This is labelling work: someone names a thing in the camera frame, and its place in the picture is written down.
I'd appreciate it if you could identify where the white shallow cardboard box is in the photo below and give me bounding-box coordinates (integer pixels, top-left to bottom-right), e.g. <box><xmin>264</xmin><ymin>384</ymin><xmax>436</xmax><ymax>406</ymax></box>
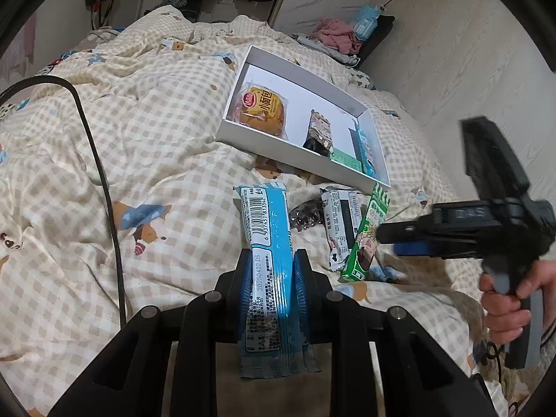
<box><xmin>216</xmin><ymin>44</ymin><xmax>392</xmax><ymax>187</ymax></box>

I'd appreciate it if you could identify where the heart-print pillow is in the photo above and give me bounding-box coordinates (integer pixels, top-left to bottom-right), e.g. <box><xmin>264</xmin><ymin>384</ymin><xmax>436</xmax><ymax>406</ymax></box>
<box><xmin>347</xmin><ymin>69</ymin><xmax>374</xmax><ymax>90</ymax></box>

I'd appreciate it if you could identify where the blue wipes pack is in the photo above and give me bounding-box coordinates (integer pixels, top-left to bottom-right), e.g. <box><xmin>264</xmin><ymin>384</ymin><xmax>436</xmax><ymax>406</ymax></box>
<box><xmin>353</xmin><ymin>3</ymin><xmax>386</xmax><ymax>43</ymax></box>

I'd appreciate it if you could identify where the green striped snack packet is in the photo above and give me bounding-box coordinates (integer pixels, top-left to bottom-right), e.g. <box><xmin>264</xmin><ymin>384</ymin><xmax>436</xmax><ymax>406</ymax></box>
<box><xmin>339</xmin><ymin>182</ymin><xmax>392</xmax><ymax>283</ymax></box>

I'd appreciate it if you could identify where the dark wrapped candy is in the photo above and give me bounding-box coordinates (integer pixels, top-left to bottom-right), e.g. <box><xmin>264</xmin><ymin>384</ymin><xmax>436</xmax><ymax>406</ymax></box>
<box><xmin>288</xmin><ymin>200</ymin><xmax>325</xmax><ymax>232</ymax></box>

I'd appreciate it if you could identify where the person's right hand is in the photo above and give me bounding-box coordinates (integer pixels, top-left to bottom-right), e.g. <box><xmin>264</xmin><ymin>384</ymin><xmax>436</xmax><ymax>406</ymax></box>
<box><xmin>479</xmin><ymin>260</ymin><xmax>556</xmax><ymax>348</ymax></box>

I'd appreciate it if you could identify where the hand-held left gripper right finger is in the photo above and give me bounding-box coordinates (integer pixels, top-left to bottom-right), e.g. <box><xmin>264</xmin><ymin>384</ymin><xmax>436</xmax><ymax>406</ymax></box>
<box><xmin>294</xmin><ymin>250</ymin><xmax>500</xmax><ymax>417</ymax></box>

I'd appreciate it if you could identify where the beige checked dog-print blanket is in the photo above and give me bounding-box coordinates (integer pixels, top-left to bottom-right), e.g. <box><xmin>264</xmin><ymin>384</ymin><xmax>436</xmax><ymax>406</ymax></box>
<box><xmin>0</xmin><ymin>4</ymin><xmax>535</xmax><ymax>417</ymax></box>

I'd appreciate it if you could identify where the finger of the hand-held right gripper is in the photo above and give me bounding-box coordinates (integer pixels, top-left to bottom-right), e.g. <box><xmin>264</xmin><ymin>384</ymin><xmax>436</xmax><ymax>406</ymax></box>
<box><xmin>393</xmin><ymin>242</ymin><xmax>436</xmax><ymax>258</ymax></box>
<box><xmin>376</xmin><ymin>219</ymin><xmax>435</xmax><ymax>245</ymax></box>

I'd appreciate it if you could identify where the pink curtain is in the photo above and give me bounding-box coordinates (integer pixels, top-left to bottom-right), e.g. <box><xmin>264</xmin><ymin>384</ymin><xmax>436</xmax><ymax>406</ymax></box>
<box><xmin>0</xmin><ymin>13</ymin><xmax>38</xmax><ymax>83</ymax></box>

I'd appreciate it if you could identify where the brown patterned snack packet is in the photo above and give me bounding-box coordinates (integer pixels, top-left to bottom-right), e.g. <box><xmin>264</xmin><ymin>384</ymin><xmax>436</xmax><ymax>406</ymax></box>
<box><xmin>303</xmin><ymin>108</ymin><xmax>334</xmax><ymax>157</ymax></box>

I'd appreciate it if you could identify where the teal green snack packet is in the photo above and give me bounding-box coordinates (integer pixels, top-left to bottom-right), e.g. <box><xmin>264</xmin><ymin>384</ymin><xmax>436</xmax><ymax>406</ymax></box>
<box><xmin>330</xmin><ymin>147</ymin><xmax>366</xmax><ymax>175</ymax></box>

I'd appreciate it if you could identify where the grey white snack packet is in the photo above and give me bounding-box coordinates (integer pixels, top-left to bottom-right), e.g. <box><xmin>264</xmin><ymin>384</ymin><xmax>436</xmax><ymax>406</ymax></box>
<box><xmin>319</xmin><ymin>187</ymin><xmax>363</xmax><ymax>272</ymax></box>

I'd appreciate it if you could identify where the pile of clothes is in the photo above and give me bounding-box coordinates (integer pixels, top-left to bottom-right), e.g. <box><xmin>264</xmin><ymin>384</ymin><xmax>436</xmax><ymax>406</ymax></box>
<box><xmin>299</xmin><ymin>35</ymin><xmax>360</xmax><ymax>67</ymax></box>

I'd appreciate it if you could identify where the black chair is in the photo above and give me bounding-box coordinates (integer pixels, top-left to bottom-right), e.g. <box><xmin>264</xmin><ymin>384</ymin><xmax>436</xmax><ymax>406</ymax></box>
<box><xmin>295</xmin><ymin>15</ymin><xmax>396</xmax><ymax>70</ymax></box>

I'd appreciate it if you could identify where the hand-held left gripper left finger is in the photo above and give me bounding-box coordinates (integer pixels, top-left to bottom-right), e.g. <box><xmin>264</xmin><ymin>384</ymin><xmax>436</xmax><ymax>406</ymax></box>
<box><xmin>48</xmin><ymin>250</ymin><xmax>253</xmax><ymax>417</ymax></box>

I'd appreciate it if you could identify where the black cable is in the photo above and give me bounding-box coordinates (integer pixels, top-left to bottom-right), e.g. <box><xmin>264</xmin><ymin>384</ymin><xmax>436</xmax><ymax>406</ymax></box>
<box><xmin>477</xmin><ymin>342</ymin><xmax>524</xmax><ymax>417</ymax></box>
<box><xmin>0</xmin><ymin>75</ymin><xmax>128</xmax><ymax>327</ymax></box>

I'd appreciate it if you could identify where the blue cartoon snack packet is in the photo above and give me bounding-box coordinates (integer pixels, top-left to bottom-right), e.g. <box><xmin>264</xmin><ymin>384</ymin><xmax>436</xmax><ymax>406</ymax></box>
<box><xmin>353</xmin><ymin>121</ymin><xmax>377</xmax><ymax>180</ymax></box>

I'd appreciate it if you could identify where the packaged orange bread bun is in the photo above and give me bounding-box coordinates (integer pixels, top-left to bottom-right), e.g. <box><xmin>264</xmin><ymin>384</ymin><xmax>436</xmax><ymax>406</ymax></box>
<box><xmin>228</xmin><ymin>84</ymin><xmax>291</xmax><ymax>140</ymax></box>

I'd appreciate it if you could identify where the pink crumpled cloth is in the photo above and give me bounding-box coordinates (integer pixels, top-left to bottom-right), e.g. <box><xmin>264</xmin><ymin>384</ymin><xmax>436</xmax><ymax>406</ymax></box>
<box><xmin>310</xmin><ymin>18</ymin><xmax>363</xmax><ymax>55</ymax></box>

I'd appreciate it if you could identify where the colourful printed bed sheet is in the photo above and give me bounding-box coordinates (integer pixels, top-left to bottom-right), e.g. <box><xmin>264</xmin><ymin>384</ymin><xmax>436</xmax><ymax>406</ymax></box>
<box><xmin>32</xmin><ymin>50</ymin><xmax>80</xmax><ymax>77</ymax></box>

